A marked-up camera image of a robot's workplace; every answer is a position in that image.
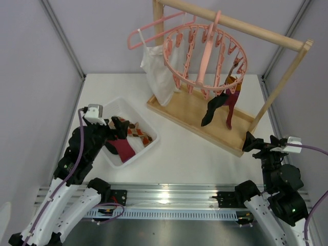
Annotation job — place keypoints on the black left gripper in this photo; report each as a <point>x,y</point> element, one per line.
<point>108,130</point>

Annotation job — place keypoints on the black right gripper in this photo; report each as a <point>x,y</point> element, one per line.
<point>263,147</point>

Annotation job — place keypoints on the white plastic basket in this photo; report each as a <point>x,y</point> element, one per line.
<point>123,108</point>

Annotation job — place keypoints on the black sock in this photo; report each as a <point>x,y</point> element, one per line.
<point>213,104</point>

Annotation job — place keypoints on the beige argyle sock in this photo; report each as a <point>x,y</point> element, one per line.
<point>230,79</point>
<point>134,130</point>

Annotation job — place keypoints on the pink round clip hanger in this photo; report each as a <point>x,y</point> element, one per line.
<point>212,37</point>

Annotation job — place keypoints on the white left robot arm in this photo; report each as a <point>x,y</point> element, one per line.
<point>53,221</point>

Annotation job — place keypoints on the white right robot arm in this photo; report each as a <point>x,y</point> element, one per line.
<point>279,209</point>

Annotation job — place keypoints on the pink clothes hanger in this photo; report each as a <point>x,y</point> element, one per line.
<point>160,31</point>

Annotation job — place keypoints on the magenta striped sock yellow cuff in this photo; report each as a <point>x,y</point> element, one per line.
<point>122,148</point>

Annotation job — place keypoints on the white camisole top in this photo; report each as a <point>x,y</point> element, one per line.
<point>159,77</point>

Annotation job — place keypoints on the wooden clothes rack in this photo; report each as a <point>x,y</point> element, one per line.
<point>188,109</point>

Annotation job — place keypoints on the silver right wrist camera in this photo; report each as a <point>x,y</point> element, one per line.
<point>291,144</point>

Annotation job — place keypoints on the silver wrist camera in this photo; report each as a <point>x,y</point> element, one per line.
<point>291,144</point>
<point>92,115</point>

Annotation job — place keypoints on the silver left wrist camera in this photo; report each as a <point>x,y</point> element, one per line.
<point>92,115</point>

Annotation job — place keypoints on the aluminium mounting rail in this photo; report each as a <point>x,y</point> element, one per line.
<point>171,196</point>

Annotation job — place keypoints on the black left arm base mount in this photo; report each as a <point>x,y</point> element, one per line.
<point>118,196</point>

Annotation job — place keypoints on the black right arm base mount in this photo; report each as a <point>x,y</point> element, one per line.
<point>227,200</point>

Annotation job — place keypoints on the white slotted cable duct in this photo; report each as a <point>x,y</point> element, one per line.
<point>161,214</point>

